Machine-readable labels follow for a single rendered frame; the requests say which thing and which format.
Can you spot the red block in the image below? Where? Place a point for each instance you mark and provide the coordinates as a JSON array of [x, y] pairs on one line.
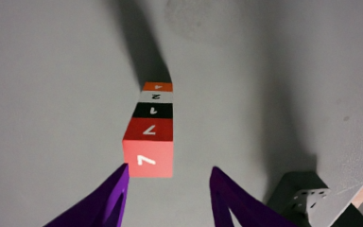
[[148, 147]]

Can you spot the orange block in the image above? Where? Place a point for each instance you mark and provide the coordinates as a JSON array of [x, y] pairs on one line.
[[158, 86]]

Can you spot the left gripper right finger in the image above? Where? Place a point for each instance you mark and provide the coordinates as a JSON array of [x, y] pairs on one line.
[[250, 212]]

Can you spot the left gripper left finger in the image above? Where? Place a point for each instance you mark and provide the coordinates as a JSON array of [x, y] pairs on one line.
[[103, 207]]

